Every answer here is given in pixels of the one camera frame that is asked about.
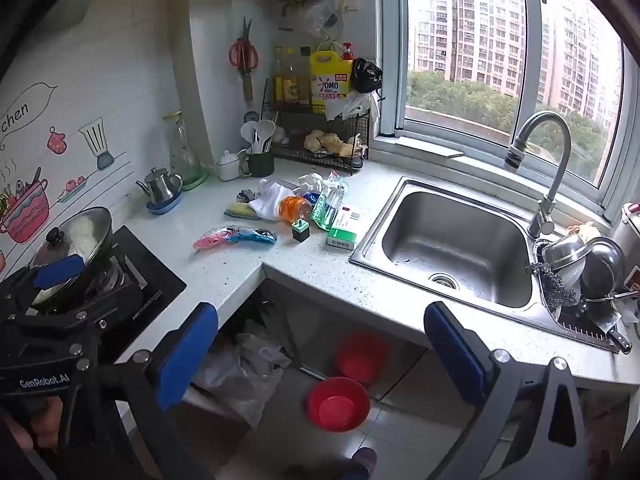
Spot kitchen wall sticker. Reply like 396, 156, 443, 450
0, 82, 133, 281

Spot red kitchen scissors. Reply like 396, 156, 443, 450
229, 16, 260, 73

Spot rice cooker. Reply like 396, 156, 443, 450
612, 202, 640, 281

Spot steel wok lid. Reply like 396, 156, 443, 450
30, 207, 112, 273

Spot green toothbrush package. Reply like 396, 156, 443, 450
310, 170, 348, 233

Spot white plastic spoon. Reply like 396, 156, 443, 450
240, 121, 260, 153
257, 119, 277, 152

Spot orange plastic bottle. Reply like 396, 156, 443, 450
278, 196, 313, 224

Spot black gas stove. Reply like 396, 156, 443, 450
95, 225, 187, 366

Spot black wok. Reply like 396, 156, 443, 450
27, 206, 116, 311

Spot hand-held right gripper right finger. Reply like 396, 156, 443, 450
424, 301, 589, 480

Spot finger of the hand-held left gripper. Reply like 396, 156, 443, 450
30, 282, 146, 331
20, 254, 86, 293

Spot green tray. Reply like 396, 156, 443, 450
180, 170, 209, 192

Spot pink packet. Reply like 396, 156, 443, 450
192, 227, 241, 251

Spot steel teapot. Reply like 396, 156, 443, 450
136, 167, 183, 205

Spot white window frame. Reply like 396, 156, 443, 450
372, 0, 640, 221

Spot cooking oil bottle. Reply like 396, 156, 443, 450
297, 46, 313, 106
272, 47, 286, 106
284, 47, 299, 106

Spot steel bowl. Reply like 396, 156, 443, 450
580, 237, 627, 301
542, 235, 591, 281

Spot white plastic bag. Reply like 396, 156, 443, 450
325, 91, 381, 122

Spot black wire rack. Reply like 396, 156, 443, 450
263, 77, 373, 176

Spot green white medicine box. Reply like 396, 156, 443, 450
326, 205, 368, 251

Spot person's slipper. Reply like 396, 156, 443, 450
350, 447, 378, 480

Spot clear bottle with pink liquid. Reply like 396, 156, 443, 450
257, 178, 302, 198

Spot stainless steel sink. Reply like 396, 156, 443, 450
349, 175, 631, 356

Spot steel faucet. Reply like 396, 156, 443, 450
502, 111, 572, 240

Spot blue scrub brush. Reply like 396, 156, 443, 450
223, 202, 263, 222

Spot clear crumpled plastic bag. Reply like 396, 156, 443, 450
192, 330, 293, 428

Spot person's left hand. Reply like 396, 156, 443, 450
0, 395, 66, 453

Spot yellow detergent jug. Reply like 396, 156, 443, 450
309, 42, 353, 116

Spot white lidded jar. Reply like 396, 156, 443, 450
216, 150, 243, 182

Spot kitchen knife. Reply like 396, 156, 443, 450
582, 305, 633, 353

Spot glass carafe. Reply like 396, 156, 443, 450
162, 111, 203, 186

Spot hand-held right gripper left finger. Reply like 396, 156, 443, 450
60, 302, 221, 480

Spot blue saucer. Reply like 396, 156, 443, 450
146, 192, 184, 216

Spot red plastic basin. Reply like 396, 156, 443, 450
306, 376, 372, 433

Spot dark utensil cup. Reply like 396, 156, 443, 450
240, 146, 276, 178

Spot clear hanging plastic bag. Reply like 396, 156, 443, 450
280, 0, 351, 41

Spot black plastic bag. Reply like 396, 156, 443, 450
349, 57, 383, 95

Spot dark steel wool scrubber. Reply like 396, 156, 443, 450
527, 260, 581, 308

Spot blue packet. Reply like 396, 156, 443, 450
227, 227, 278, 245

